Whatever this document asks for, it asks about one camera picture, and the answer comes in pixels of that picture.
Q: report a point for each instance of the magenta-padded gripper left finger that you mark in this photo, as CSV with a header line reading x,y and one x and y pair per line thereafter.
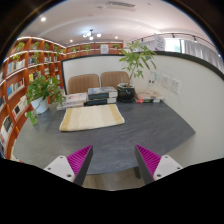
x,y
57,166

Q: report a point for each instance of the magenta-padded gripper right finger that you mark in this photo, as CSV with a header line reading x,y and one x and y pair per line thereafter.
x,y
166,165

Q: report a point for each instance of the cream yellow-striped towel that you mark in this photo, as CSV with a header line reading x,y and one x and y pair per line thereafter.
x,y
91,117

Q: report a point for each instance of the thin white book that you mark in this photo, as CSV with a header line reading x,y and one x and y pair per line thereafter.
x,y
68,106

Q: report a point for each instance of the red-spined book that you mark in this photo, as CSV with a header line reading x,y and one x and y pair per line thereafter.
x,y
146,100

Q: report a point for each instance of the white book with pale cover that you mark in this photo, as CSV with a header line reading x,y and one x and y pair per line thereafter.
x,y
75,98

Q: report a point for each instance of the beige-covered book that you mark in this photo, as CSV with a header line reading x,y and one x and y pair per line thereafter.
x,y
148,95

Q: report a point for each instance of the dark blue-spined book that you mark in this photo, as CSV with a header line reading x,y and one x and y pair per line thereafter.
x,y
100,101

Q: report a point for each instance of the pothos plant in white pot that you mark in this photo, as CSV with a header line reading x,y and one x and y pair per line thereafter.
x,y
43,88

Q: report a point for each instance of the small tree in black pot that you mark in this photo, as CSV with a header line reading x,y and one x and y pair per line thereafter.
x,y
126,92

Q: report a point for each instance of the clear acrylic sign stand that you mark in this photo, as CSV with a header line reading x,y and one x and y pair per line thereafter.
x,y
152,81

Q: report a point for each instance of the thick dark-covered book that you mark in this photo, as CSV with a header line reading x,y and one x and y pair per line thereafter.
x,y
101,92

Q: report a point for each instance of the tan leather chair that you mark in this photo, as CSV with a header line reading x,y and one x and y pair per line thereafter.
x,y
83,83
113,79

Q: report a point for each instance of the orange bookshelf unit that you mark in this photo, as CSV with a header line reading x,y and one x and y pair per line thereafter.
x,y
20,70

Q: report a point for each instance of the white sheer curtain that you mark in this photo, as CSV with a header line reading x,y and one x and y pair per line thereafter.
x,y
200,50

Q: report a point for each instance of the white standing banner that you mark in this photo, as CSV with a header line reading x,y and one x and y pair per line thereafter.
x,y
159,42

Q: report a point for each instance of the ceiling lamp with round bulbs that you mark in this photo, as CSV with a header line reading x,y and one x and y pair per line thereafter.
x,y
91,34

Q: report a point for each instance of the recessed ceiling spotlights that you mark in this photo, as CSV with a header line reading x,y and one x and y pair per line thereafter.
x,y
43,19

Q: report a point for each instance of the ceiling air vent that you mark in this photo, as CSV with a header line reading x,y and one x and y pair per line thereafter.
x,y
120,5

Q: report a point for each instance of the white wall socket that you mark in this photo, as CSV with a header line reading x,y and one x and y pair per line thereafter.
x,y
165,80
175,85

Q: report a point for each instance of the black ceiling track rail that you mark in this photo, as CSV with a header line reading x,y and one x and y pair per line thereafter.
x,y
173,34

